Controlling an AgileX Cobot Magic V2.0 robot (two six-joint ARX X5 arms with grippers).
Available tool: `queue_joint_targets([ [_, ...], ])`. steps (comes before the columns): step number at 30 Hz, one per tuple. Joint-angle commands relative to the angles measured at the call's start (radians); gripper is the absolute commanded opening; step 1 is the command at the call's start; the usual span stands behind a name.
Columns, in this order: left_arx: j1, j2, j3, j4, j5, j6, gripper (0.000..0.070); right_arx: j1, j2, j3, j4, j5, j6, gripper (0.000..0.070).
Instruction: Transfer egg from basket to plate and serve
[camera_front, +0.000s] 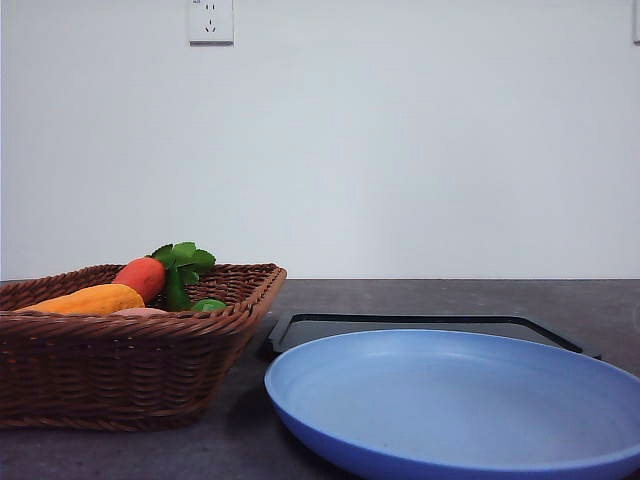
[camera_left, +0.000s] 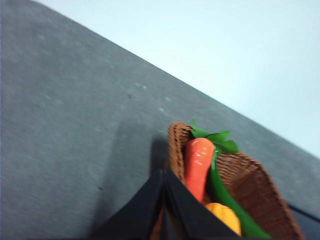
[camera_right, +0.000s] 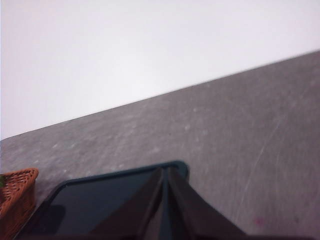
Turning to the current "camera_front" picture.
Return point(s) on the blue plate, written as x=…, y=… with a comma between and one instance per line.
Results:
x=438, y=404

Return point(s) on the brown egg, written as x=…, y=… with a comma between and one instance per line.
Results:
x=143, y=311

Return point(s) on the brown wicker basket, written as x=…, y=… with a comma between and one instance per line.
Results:
x=126, y=371

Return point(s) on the black tray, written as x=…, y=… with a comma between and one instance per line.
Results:
x=298, y=332

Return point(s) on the green toy lime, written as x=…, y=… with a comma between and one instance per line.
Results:
x=206, y=305

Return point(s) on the green leafy toy vegetable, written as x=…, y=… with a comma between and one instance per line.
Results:
x=183, y=262

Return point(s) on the orange toy carrot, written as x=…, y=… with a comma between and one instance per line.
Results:
x=146, y=275

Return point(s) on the yellow toy vegetable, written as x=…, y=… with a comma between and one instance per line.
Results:
x=89, y=300

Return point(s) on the white wall socket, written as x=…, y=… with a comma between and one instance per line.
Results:
x=212, y=24

